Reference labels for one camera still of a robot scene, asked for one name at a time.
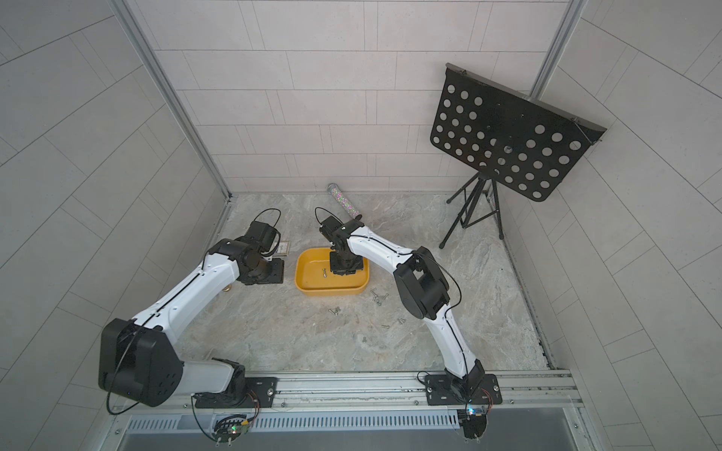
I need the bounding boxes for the silver screw cluster screw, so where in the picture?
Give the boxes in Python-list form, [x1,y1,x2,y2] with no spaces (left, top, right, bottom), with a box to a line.
[370,289,388,306]

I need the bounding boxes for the rhinestone silver microphone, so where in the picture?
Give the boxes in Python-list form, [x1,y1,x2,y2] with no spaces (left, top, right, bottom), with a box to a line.
[327,183,363,220]

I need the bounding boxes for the right green circuit board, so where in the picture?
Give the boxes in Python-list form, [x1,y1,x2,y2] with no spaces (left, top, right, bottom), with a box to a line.
[457,407,488,441]

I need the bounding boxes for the left green circuit board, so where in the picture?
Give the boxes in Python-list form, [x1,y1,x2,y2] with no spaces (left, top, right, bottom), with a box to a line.
[212,415,251,446]

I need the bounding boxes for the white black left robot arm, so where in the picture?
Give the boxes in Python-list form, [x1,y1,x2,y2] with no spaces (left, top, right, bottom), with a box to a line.
[98,239,284,409]

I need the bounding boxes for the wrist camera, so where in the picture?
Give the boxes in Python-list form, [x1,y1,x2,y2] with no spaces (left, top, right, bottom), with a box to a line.
[243,220,281,257]
[320,216,343,244]

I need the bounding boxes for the aluminium rail frame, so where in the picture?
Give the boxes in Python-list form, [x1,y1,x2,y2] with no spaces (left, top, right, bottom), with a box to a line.
[93,370,602,450]

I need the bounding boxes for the black perforated music stand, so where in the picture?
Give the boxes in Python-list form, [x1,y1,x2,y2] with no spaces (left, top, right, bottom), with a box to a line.
[429,64,606,229]

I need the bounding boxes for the yellow plastic storage box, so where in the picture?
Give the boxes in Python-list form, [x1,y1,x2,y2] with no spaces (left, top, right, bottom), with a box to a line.
[294,247,370,297]

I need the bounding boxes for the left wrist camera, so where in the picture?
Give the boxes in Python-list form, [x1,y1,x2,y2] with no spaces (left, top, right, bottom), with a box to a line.
[243,220,281,257]

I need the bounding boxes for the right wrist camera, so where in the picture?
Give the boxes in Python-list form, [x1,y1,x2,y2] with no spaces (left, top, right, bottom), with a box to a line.
[320,216,343,244]

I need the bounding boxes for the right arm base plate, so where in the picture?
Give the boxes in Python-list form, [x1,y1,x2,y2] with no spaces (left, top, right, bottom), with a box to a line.
[419,373,503,407]

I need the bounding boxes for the green circuit board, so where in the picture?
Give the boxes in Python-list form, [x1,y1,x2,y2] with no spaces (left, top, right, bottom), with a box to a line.
[212,415,251,446]
[457,407,488,441]

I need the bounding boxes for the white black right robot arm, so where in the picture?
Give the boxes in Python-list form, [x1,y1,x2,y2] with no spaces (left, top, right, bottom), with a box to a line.
[320,216,485,395]

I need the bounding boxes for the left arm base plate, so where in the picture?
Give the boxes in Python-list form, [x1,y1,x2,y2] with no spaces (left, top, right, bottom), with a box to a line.
[194,377,278,410]

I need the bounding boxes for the playing card box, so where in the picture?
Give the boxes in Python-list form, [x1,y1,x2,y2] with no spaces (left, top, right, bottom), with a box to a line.
[276,241,291,257]

